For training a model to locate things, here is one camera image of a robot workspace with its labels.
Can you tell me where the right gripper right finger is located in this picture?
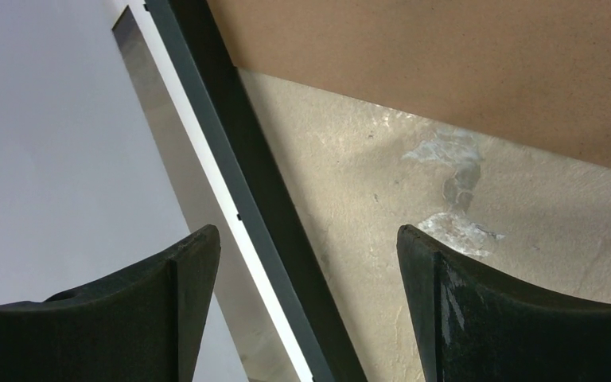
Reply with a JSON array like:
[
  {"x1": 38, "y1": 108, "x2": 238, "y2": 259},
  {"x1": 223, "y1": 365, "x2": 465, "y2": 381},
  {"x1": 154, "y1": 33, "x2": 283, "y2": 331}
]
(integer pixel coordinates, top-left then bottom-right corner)
[{"x1": 397, "y1": 224, "x2": 611, "y2": 381}]

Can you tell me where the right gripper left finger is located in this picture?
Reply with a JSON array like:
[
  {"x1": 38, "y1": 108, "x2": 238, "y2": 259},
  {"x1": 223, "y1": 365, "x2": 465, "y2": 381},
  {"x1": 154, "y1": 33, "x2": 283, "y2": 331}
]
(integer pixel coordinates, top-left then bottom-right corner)
[{"x1": 0, "y1": 225, "x2": 220, "y2": 381}]

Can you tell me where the sunflower photo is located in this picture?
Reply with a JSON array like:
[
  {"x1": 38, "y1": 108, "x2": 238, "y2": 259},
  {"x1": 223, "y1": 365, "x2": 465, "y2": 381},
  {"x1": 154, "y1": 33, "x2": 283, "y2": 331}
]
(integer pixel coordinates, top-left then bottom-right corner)
[{"x1": 107, "y1": 1, "x2": 313, "y2": 381}]

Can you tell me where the black picture frame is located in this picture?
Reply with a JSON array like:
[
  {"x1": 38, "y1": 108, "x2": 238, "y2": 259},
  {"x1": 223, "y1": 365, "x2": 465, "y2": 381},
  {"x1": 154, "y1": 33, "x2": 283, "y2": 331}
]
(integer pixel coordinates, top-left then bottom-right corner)
[{"x1": 146, "y1": 1, "x2": 366, "y2": 381}]

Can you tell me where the brown backing board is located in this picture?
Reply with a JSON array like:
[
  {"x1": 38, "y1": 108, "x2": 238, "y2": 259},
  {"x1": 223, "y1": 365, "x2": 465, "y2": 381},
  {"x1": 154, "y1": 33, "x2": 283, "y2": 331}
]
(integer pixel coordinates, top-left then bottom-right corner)
[{"x1": 209, "y1": 0, "x2": 611, "y2": 168}]

